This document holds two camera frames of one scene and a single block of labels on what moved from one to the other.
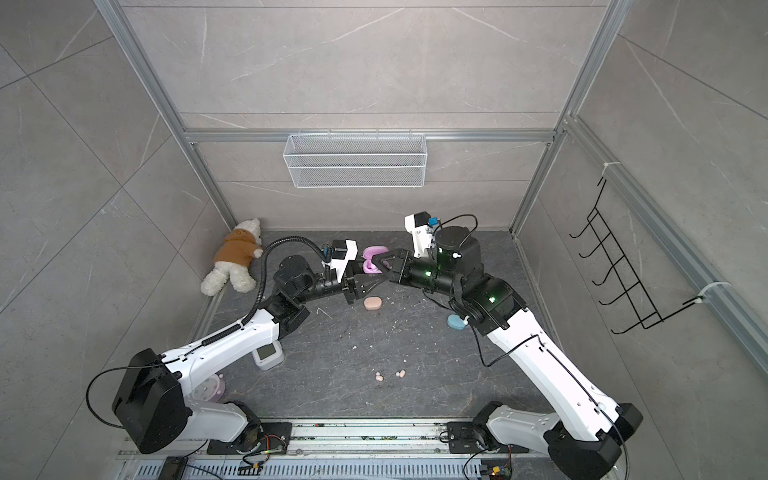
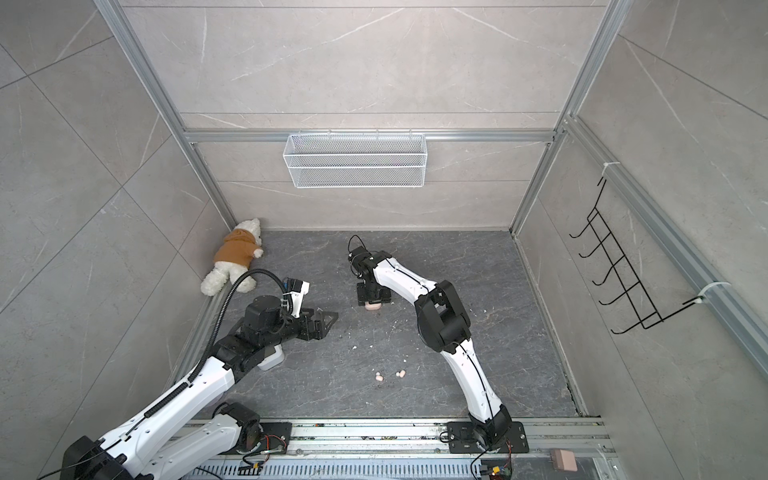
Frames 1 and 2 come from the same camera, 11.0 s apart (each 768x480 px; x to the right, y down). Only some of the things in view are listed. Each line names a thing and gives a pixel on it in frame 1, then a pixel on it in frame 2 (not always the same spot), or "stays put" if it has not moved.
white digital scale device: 269,356 stays put
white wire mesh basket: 320,161 stays put
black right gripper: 401,273 → 360,290
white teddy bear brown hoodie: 233,257 stays put
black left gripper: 352,285 → 320,330
